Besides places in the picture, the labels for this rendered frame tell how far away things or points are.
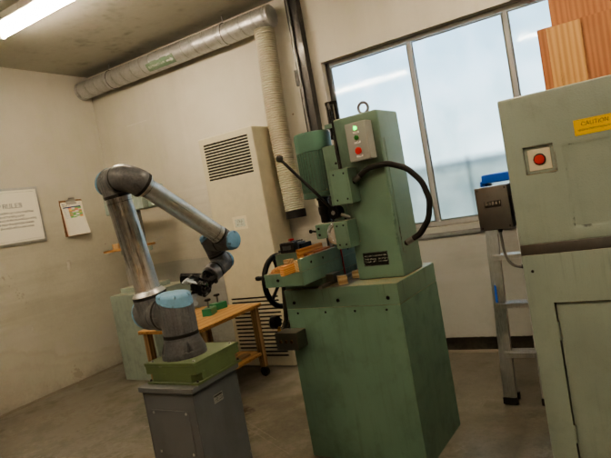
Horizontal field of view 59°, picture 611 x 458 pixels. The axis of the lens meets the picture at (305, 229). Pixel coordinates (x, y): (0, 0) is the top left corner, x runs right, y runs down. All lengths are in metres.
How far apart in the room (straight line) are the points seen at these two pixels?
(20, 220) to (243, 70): 2.16
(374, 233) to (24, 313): 3.27
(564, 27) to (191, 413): 2.78
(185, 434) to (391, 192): 1.30
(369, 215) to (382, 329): 0.49
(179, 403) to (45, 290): 2.85
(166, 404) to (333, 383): 0.73
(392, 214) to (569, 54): 1.59
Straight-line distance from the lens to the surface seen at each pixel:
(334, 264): 2.52
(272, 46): 4.14
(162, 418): 2.42
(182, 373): 2.30
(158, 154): 5.00
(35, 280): 4.94
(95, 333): 5.26
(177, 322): 2.31
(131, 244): 2.43
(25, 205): 4.95
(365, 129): 2.27
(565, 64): 3.45
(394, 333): 2.30
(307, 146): 2.51
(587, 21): 3.52
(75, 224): 5.16
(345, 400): 2.53
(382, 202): 2.32
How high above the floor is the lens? 1.20
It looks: 3 degrees down
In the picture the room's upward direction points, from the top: 10 degrees counter-clockwise
